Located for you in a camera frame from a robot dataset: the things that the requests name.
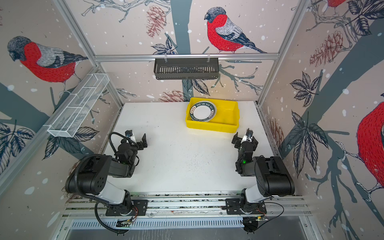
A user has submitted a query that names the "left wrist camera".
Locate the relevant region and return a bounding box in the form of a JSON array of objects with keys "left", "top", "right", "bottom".
[{"left": 125, "top": 130, "right": 137, "bottom": 143}]

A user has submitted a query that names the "black corrugated left cable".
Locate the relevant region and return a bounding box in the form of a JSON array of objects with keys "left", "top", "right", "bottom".
[{"left": 73, "top": 131, "right": 139, "bottom": 235}]

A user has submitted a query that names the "white wire mesh basket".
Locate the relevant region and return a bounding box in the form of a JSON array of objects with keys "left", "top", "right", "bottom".
[{"left": 48, "top": 73, "right": 110, "bottom": 138}]

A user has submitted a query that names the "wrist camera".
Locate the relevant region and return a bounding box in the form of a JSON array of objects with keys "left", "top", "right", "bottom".
[
  {"left": 125, "top": 130, "right": 137, "bottom": 143},
  {"left": 241, "top": 128, "right": 254, "bottom": 143}
]

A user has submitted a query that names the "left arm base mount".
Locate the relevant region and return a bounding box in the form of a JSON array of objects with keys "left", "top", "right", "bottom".
[{"left": 106, "top": 200, "right": 149, "bottom": 217}]

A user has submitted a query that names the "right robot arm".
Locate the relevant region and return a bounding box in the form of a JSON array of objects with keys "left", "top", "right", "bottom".
[{"left": 232, "top": 130, "right": 295, "bottom": 209}]

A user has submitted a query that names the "green lettered rim plate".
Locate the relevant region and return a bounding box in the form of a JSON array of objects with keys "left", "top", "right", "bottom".
[{"left": 189, "top": 101, "right": 217, "bottom": 122}]

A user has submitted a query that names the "aluminium rail frame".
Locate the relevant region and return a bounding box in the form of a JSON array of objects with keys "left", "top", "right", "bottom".
[{"left": 64, "top": 191, "right": 311, "bottom": 220}]

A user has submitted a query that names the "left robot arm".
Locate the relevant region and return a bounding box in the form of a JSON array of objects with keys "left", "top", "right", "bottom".
[{"left": 65, "top": 130, "right": 148, "bottom": 211}]

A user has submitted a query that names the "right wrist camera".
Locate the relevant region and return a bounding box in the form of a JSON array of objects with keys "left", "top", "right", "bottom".
[{"left": 241, "top": 128, "right": 254, "bottom": 143}]

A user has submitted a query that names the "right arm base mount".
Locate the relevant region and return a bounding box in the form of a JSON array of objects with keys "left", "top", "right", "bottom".
[{"left": 222, "top": 198, "right": 267, "bottom": 215}]

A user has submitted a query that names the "dark hanging wall basket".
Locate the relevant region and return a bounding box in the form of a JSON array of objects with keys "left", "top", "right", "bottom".
[{"left": 154, "top": 58, "right": 220, "bottom": 80}]

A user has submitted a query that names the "yellow plastic bin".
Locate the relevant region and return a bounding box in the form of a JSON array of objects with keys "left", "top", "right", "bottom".
[{"left": 186, "top": 98, "right": 240, "bottom": 133}]

